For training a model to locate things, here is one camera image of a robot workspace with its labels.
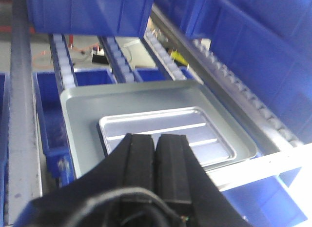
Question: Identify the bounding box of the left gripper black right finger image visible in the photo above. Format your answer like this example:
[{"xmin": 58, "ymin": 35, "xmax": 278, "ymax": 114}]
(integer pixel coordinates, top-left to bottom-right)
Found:
[{"xmin": 156, "ymin": 135, "xmax": 250, "ymax": 227}]

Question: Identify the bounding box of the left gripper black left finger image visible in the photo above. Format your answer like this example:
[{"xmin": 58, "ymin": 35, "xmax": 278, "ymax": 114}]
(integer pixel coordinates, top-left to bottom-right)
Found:
[{"xmin": 14, "ymin": 134, "xmax": 155, "ymax": 227}]

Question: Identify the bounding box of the silver ribbed metal tray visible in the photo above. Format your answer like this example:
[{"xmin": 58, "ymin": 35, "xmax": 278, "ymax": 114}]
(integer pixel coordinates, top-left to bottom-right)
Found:
[{"xmin": 98, "ymin": 106, "xmax": 237, "ymax": 167}]

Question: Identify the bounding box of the blue bin lower right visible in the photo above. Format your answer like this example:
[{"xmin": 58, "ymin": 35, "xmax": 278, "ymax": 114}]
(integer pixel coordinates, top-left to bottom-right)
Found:
[{"xmin": 32, "ymin": 68, "xmax": 117, "ymax": 179}]

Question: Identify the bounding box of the far right roller track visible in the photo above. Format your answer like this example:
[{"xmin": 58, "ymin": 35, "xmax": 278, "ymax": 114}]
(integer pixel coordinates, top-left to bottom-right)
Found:
[{"xmin": 49, "ymin": 34, "xmax": 77, "ymax": 92}]

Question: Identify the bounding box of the large blue bin upper right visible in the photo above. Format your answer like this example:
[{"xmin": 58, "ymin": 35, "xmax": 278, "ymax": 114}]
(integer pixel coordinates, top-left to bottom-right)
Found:
[{"xmin": 26, "ymin": 0, "xmax": 154, "ymax": 37}]

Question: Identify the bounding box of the steel flow rack frame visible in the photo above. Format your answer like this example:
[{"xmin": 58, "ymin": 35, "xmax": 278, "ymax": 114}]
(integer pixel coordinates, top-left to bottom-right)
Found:
[{"xmin": 6, "ymin": 0, "xmax": 312, "ymax": 226}]

